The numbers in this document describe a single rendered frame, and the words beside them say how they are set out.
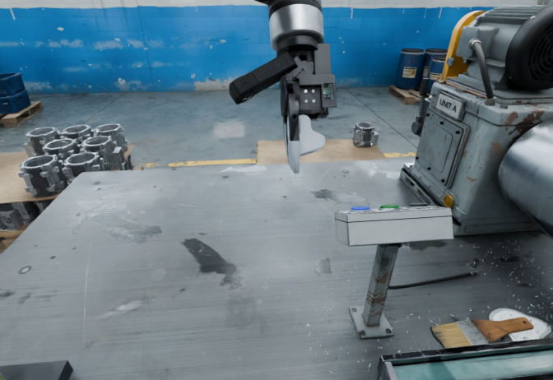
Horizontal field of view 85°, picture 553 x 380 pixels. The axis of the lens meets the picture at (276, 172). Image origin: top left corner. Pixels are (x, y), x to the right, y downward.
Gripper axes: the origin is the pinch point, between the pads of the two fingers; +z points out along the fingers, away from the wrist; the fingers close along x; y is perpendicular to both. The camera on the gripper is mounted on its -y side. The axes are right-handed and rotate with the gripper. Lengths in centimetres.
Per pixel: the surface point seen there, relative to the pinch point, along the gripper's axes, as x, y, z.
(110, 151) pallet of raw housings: 167, -102, -30
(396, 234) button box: -3.5, 15.1, 11.6
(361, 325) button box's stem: 11.5, 13.8, 31.4
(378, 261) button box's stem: 3.2, 14.7, 17.2
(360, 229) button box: -3.5, 9.6, 10.6
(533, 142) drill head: 9, 52, -3
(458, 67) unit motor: 39, 60, -32
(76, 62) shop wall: 475, -291, -232
